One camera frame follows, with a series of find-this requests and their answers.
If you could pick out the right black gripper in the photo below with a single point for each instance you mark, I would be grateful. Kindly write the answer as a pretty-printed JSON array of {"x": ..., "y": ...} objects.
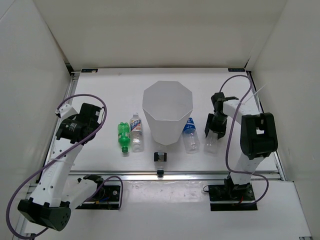
[{"x": 221, "y": 131}]

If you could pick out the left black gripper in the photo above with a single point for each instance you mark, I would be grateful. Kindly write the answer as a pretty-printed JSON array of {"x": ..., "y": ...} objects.
[{"x": 97, "y": 126}]

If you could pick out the clear unlabelled plastic bottle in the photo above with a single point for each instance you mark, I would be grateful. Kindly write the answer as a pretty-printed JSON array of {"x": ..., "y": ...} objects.
[{"x": 211, "y": 143}]

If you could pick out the clear bottle blue label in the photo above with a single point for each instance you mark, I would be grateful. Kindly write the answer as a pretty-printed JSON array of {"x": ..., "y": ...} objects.
[{"x": 190, "y": 137}]

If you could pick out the green plastic bottle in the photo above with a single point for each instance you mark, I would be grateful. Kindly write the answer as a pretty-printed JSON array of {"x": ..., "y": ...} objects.
[{"x": 124, "y": 138}]

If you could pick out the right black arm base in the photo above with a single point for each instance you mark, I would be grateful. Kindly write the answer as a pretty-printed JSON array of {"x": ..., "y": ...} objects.
[{"x": 230, "y": 197}]

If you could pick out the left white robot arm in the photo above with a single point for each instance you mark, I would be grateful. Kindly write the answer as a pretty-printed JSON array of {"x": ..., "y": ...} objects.
[{"x": 47, "y": 206}]

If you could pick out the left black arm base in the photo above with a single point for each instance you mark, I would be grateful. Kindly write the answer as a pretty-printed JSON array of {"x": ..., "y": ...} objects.
[{"x": 109, "y": 197}]

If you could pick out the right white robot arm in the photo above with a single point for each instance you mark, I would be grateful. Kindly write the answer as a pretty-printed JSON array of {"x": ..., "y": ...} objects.
[{"x": 258, "y": 139}]

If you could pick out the white octagonal plastic bin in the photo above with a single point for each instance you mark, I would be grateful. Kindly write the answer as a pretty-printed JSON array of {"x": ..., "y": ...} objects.
[{"x": 167, "y": 105}]

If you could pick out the clear bottle white orange label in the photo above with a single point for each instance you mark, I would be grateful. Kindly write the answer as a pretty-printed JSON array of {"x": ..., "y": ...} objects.
[{"x": 136, "y": 133}]

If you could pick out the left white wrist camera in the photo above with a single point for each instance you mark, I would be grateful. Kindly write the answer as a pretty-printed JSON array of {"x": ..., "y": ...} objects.
[{"x": 65, "y": 111}]

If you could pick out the aluminium left rail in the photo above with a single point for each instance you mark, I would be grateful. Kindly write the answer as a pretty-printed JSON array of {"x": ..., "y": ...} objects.
[{"x": 72, "y": 85}]

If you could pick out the aluminium rail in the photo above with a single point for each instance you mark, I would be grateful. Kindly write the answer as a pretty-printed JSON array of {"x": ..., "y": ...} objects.
[
  {"x": 153, "y": 176},
  {"x": 72, "y": 85}
]

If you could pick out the aluminium front rail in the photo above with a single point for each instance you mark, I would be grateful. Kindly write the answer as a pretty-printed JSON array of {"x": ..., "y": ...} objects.
[{"x": 153, "y": 176}]

